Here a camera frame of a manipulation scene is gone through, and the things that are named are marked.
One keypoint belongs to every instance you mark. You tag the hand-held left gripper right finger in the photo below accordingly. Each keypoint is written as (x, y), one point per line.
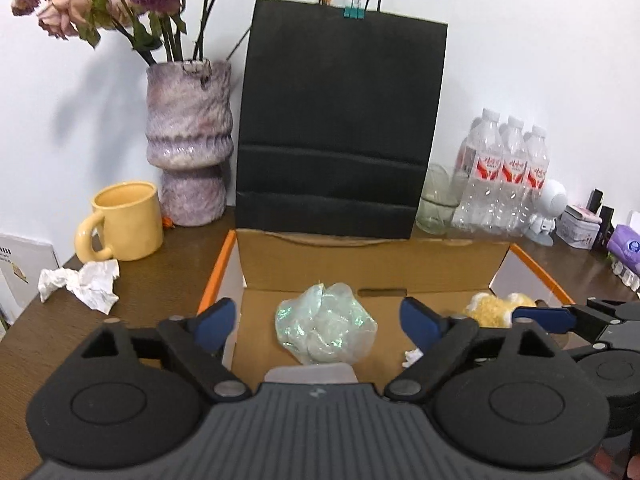
(420, 322)

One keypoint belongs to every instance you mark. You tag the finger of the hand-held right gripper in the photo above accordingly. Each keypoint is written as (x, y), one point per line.
(542, 317)

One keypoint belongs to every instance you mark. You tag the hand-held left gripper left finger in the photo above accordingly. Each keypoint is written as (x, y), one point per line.
(215, 322)

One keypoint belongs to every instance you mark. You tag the yellow and white plush toy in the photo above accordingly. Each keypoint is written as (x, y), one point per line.
(487, 310)

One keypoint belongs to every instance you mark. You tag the iridescent plastic wrap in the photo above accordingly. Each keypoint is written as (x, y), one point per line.
(320, 325)

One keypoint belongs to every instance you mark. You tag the orange cardboard box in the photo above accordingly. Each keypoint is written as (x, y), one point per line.
(300, 265)

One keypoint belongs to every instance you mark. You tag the small white paper scrap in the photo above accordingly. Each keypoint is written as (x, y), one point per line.
(411, 357)

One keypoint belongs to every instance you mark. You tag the floral tin box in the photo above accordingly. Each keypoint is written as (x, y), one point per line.
(577, 230)

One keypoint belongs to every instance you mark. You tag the clear blister pack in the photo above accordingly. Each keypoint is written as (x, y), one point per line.
(627, 272)

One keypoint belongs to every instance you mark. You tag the purple tissue pack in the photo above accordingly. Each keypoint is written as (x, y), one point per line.
(625, 245)

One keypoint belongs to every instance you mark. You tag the small black box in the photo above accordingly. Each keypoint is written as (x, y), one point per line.
(606, 225)

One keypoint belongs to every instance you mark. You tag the white astronaut figurine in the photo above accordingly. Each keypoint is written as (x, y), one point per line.
(550, 197)

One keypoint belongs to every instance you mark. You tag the crumpled white tissue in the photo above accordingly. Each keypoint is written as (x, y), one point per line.
(90, 285)

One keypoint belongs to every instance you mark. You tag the yellow mug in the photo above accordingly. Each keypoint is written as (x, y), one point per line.
(130, 220)

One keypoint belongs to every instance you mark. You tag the clear water bottle red label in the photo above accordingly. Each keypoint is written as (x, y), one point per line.
(487, 185)
(465, 160)
(514, 185)
(536, 180)

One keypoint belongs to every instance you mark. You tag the white booklet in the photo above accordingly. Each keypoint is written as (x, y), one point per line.
(25, 270)

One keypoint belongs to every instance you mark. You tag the purple ceramic vase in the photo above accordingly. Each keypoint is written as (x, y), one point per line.
(190, 125)

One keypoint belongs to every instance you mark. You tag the black paper bag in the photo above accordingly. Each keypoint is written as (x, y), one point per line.
(340, 110)

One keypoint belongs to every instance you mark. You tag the teal binder clip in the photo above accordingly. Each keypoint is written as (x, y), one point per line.
(354, 12)

